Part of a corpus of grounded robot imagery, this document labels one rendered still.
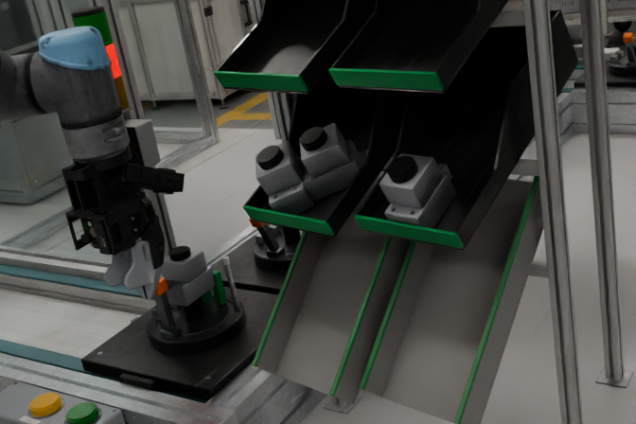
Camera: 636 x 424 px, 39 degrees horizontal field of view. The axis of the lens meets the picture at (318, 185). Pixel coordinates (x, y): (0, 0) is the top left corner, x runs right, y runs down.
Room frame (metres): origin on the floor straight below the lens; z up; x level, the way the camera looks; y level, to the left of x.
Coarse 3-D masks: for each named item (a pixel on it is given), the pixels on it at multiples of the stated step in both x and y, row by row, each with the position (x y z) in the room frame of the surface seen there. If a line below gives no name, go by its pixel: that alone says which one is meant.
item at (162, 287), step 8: (160, 280) 1.09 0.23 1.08; (168, 280) 1.12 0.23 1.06; (160, 288) 1.09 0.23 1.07; (168, 288) 1.10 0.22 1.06; (160, 296) 1.09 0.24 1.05; (160, 304) 1.09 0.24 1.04; (168, 304) 1.10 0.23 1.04; (160, 312) 1.09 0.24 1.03; (168, 312) 1.09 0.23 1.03; (168, 320) 1.09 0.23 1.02; (168, 328) 1.09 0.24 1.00
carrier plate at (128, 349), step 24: (264, 312) 1.15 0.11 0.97; (120, 336) 1.16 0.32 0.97; (144, 336) 1.15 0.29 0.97; (240, 336) 1.09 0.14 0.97; (96, 360) 1.10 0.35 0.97; (120, 360) 1.09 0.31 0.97; (144, 360) 1.08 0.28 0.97; (168, 360) 1.07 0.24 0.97; (192, 360) 1.05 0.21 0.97; (216, 360) 1.04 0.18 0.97; (240, 360) 1.03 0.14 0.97; (168, 384) 1.01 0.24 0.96; (192, 384) 0.99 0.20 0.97; (216, 384) 0.98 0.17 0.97
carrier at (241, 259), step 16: (272, 224) 1.39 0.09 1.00; (256, 240) 1.36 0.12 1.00; (288, 240) 1.33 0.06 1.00; (224, 256) 1.38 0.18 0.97; (240, 256) 1.36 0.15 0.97; (256, 256) 1.31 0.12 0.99; (272, 256) 1.30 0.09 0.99; (288, 256) 1.29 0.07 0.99; (224, 272) 1.32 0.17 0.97; (240, 272) 1.30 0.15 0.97; (256, 272) 1.29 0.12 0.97; (272, 272) 1.28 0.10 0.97; (240, 288) 1.26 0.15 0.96; (256, 288) 1.25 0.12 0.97; (272, 288) 1.23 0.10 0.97
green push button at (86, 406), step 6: (84, 402) 0.99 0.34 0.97; (90, 402) 0.99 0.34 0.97; (72, 408) 0.98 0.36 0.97; (78, 408) 0.98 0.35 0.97; (84, 408) 0.98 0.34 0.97; (90, 408) 0.98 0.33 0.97; (96, 408) 0.98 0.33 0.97; (66, 414) 0.98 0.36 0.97; (72, 414) 0.97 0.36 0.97; (78, 414) 0.97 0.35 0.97; (84, 414) 0.97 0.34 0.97; (90, 414) 0.96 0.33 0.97; (96, 414) 0.97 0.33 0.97; (66, 420) 0.97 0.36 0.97; (72, 420) 0.96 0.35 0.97; (78, 420) 0.96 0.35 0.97; (84, 420) 0.96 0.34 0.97; (90, 420) 0.96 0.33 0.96
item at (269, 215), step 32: (320, 96) 1.06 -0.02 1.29; (352, 96) 1.09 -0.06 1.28; (384, 96) 0.95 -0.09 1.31; (352, 128) 1.03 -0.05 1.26; (384, 128) 0.95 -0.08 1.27; (384, 160) 0.94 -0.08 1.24; (256, 192) 0.97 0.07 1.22; (352, 192) 0.90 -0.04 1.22; (288, 224) 0.92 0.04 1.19; (320, 224) 0.87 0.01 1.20
